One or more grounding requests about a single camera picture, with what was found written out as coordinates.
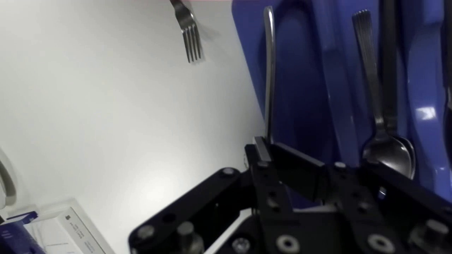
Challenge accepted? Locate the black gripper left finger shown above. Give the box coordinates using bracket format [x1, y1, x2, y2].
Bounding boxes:
[129, 136, 296, 254]

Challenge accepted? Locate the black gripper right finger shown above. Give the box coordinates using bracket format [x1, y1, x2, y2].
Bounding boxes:
[270, 140, 452, 254]

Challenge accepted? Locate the black handled fork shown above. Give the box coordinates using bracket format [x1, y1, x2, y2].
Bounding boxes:
[168, 0, 208, 67]

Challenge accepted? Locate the blue plastic cutlery tray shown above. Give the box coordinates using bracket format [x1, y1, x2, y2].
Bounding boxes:
[231, 0, 452, 204]

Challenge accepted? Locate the white paper booklet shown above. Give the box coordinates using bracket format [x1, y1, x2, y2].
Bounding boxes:
[26, 197, 118, 254]

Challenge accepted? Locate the silver spoon dark handle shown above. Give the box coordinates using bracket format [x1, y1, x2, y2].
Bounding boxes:
[352, 10, 418, 181]

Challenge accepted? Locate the black handled cutlery piece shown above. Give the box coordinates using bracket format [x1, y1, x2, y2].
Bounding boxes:
[380, 0, 402, 136]

